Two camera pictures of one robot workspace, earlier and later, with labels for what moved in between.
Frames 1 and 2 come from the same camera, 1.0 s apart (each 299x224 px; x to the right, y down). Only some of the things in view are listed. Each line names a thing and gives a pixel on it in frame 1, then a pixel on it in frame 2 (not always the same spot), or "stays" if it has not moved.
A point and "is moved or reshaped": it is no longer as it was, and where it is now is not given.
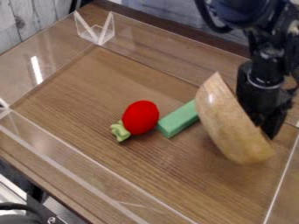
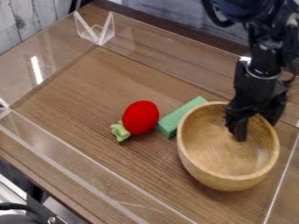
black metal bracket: (50, 217) stays
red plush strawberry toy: (139, 120) stays
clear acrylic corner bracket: (95, 34) stays
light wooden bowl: (230, 121) is moved or reshaped
